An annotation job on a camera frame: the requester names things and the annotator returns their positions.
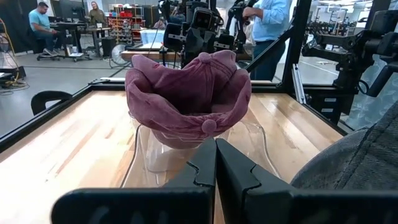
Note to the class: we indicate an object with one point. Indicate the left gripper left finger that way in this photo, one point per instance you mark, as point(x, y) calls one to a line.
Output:
point(140, 205)

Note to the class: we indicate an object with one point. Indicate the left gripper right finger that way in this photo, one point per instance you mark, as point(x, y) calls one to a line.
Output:
point(264, 205)

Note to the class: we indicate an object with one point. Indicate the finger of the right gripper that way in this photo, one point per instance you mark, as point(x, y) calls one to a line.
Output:
point(192, 43)
point(206, 42)

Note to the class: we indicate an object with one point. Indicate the maroon baseball cap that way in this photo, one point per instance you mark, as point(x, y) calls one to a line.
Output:
point(174, 130)
point(199, 81)

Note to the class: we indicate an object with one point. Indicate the dark green baseball cap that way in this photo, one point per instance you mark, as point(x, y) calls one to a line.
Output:
point(357, 161)

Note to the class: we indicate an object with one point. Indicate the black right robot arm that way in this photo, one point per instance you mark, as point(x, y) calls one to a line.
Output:
point(186, 12)

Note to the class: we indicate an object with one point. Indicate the black robot arm on stand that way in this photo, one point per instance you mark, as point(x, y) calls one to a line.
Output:
point(351, 53)

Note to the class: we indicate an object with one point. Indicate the wooden workbench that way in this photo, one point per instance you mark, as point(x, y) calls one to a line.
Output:
point(140, 55)

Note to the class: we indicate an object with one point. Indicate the shelf with storage bins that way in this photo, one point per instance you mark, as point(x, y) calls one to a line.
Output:
point(124, 18)

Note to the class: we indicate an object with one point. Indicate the round floor fan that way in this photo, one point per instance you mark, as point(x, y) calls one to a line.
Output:
point(119, 54)

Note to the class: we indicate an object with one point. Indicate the clear plastic bin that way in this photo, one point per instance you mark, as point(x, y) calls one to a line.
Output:
point(248, 146)

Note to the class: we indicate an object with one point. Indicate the person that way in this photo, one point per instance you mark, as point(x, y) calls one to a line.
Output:
point(40, 21)
point(270, 18)
point(97, 15)

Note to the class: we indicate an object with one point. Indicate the black workshop desk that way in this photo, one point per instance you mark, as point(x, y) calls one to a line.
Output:
point(70, 26)

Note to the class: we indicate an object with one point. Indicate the black drawer unit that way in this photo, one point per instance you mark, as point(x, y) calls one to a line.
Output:
point(326, 105)

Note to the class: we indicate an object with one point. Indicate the black floor box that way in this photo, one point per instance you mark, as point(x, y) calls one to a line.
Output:
point(12, 73)

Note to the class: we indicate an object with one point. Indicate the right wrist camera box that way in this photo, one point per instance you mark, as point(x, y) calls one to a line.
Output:
point(204, 18)

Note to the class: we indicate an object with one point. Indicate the black aluminium table frame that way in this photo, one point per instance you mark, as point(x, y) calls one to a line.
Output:
point(18, 133)

